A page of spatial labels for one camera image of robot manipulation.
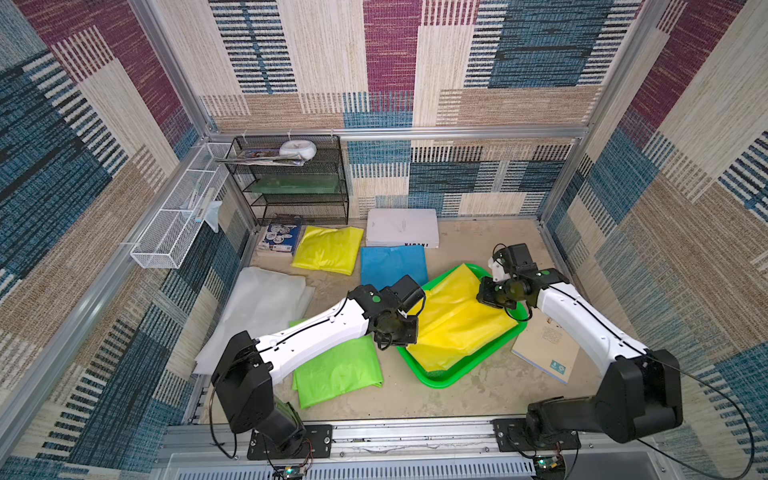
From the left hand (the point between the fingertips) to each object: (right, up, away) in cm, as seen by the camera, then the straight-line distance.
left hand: (412, 338), depth 77 cm
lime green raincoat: (-19, -11, +4) cm, 23 cm away
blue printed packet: (-47, +27, +36) cm, 65 cm away
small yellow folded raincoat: (-27, +22, +31) cm, 47 cm away
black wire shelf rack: (-40, +47, +30) cm, 69 cm away
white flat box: (-3, +31, +37) cm, 48 cm away
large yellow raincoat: (+11, +3, +5) cm, 13 cm away
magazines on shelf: (-43, +51, +15) cm, 68 cm away
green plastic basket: (+11, +2, +4) cm, 12 cm away
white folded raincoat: (-46, +6, +18) cm, 50 cm away
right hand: (+19, +10, +9) cm, 24 cm away
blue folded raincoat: (-8, +17, +28) cm, 34 cm away
